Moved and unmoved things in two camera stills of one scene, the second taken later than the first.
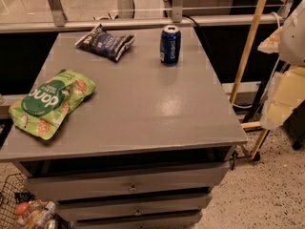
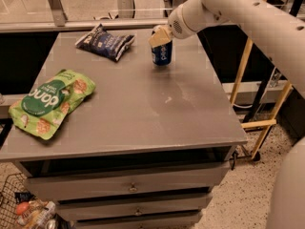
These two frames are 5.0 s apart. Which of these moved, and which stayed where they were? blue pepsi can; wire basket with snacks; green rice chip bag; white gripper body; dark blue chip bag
Moved: blue pepsi can; white gripper body
Stayed: dark blue chip bag; green rice chip bag; wire basket with snacks
